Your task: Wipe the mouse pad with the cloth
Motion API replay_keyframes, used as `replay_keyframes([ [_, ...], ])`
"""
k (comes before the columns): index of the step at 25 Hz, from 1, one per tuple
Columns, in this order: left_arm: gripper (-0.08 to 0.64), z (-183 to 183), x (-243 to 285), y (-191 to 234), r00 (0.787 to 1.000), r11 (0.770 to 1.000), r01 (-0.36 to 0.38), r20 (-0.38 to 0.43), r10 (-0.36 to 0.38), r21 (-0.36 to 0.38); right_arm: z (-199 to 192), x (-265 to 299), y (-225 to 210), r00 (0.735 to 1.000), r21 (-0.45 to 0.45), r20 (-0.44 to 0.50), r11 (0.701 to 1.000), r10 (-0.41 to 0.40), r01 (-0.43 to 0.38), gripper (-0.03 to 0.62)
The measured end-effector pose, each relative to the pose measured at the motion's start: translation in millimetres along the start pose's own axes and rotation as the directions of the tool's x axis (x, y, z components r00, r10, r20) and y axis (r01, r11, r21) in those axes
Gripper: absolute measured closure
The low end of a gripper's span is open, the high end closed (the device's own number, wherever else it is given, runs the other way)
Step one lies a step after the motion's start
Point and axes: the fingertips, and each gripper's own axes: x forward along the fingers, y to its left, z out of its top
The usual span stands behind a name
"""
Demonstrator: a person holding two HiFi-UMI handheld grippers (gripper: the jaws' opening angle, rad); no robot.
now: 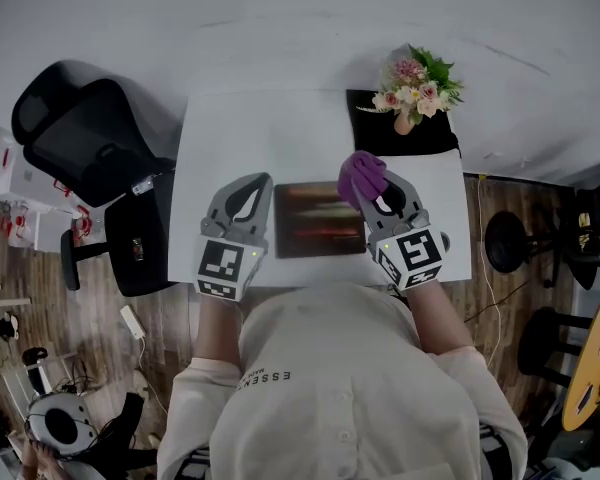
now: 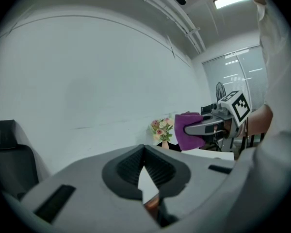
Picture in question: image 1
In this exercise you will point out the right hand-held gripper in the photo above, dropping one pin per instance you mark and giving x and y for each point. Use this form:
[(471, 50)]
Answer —
[(410, 258)]

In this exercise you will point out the white power strip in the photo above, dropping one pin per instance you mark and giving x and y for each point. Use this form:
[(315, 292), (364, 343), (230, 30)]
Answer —
[(132, 322)]

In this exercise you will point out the black stool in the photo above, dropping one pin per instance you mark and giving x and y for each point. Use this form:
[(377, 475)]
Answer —
[(505, 240), (537, 338)]

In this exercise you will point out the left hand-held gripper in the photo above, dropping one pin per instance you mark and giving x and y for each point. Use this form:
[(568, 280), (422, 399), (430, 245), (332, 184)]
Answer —
[(225, 268)]

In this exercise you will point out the person's cream shirt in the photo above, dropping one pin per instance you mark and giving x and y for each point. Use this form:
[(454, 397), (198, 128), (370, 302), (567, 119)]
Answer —
[(340, 393)]

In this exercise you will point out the white step stool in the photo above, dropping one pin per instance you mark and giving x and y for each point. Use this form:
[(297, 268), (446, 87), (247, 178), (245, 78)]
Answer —
[(15, 383)]

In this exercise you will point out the person's right forearm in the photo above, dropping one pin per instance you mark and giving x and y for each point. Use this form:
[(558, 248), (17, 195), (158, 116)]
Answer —
[(437, 318)]

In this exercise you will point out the black office chair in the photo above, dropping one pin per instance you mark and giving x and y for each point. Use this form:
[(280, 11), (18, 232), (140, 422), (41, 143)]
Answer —
[(70, 133)]

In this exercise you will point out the yellow round table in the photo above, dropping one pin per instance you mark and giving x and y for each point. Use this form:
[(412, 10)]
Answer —
[(595, 358)]

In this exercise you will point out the grey round desk grommet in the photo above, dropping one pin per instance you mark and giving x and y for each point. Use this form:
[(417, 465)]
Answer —
[(447, 242)]

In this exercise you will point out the dark brown rectangular board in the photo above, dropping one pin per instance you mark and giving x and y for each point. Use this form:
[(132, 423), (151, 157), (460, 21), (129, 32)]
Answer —
[(315, 228)]

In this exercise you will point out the small black red device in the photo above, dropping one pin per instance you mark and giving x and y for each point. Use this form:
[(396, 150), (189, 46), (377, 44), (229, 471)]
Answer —
[(138, 249)]

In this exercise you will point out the pink flower bouquet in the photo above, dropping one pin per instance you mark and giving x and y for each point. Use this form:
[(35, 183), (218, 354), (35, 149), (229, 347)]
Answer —
[(420, 85)]

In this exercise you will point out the black fabric bag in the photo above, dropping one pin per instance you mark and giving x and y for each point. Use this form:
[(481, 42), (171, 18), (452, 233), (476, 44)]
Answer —
[(370, 133)]

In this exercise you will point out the white grey round device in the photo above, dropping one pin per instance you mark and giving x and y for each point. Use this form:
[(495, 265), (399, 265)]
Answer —
[(77, 428)]

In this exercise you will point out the small black white device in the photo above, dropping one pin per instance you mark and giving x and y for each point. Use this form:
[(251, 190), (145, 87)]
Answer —
[(585, 400)]

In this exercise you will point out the person's left forearm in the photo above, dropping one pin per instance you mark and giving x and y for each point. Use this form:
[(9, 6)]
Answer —
[(217, 333)]

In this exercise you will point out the purple cloth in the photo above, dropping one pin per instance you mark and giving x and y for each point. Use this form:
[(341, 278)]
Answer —
[(360, 178)]

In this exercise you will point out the pile of white red boxes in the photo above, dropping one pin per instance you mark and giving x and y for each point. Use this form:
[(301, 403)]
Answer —
[(25, 188)]

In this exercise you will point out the clear water bottle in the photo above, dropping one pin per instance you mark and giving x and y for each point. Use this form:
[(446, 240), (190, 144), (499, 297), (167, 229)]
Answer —
[(145, 185)]

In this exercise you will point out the peach vase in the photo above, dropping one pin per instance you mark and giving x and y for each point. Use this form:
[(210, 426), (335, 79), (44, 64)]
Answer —
[(404, 125)]

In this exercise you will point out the black bag yellow print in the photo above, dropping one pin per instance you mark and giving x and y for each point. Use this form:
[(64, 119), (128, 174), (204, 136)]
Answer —
[(595, 248)]

